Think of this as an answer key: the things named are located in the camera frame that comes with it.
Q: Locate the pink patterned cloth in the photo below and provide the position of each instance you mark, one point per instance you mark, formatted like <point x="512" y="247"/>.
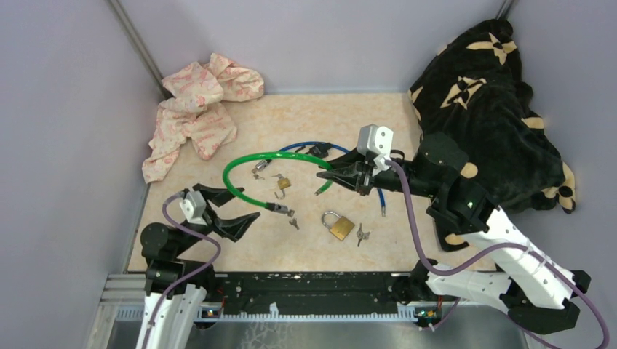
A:
<point x="196" y="111"/>

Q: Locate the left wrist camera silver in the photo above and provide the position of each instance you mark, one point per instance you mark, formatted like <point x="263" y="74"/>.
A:
<point x="193" y="207"/>

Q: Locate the keys of large padlock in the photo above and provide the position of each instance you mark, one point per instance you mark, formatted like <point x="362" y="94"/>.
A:
<point x="362" y="235"/>

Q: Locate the black padlock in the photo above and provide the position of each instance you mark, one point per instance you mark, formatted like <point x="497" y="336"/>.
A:
<point x="319" y="150"/>

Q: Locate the large brass padlock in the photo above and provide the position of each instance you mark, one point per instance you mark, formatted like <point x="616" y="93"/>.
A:
<point x="338" y="225"/>

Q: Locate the small brass padlock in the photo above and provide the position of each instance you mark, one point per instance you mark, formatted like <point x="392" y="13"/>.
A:
<point x="282" y="183"/>

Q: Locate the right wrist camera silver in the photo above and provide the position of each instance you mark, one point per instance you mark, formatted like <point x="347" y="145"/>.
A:
<point x="374" y="143"/>

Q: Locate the blue cable lock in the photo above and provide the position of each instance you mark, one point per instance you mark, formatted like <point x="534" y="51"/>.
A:
<point x="261" y="165"/>

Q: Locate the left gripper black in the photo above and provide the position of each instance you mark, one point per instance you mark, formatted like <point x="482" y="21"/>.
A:
<point x="233" y="227"/>

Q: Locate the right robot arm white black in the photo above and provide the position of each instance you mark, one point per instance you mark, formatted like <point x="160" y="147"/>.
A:
<point x="527" y="286"/>

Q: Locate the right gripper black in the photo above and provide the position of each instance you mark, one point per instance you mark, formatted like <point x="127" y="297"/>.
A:
<point x="364" y="177"/>

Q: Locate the green lock keys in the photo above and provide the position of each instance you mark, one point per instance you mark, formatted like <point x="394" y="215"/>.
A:
<point x="293" y="222"/>

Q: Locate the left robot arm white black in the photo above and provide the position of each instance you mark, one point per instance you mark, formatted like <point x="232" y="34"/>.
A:
<point x="180" y="253"/>

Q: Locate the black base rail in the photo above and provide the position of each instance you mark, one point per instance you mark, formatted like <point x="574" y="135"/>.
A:
<point x="312" y="296"/>

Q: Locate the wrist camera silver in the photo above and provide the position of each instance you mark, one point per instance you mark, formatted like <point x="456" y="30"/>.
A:
<point x="374" y="143"/>
<point x="193" y="207"/>

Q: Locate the green cable lock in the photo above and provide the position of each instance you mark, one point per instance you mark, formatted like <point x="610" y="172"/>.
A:
<point x="270" y="206"/>

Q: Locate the black floral blanket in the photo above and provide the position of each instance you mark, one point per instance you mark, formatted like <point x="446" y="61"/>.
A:
<point x="473" y="92"/>

